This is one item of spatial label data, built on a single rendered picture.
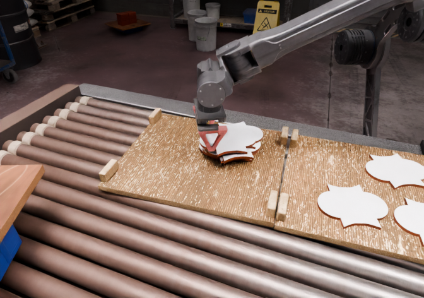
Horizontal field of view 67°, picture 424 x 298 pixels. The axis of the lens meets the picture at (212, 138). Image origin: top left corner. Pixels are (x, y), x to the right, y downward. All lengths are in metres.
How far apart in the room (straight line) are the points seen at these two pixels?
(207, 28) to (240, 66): 3.57
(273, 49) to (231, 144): 0.25
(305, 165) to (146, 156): 0.41
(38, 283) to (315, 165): 0.65
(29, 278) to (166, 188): 0.31
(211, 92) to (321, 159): 0.37
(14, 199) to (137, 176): 0.27
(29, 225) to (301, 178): 0.61
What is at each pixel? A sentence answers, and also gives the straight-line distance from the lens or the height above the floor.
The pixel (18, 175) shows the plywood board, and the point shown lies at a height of 1.04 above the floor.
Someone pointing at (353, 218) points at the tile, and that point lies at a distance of 0.74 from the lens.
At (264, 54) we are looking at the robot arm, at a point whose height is 1.22.
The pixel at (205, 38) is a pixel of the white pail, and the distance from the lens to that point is 4.31.
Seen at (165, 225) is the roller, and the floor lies 0.92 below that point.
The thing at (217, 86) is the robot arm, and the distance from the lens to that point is 0.64.
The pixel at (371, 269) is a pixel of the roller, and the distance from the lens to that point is 0.70.
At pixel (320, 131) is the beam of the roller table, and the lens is 1.03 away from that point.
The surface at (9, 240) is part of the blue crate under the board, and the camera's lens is 0.72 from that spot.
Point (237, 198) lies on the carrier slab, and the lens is 0.73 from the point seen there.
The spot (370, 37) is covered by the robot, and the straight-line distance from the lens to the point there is 1.88.
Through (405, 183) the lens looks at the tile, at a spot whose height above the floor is 0.94.
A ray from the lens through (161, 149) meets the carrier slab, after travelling 0.88.
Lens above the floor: 1.45
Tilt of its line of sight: 35 degrees down
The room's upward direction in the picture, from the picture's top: straight up
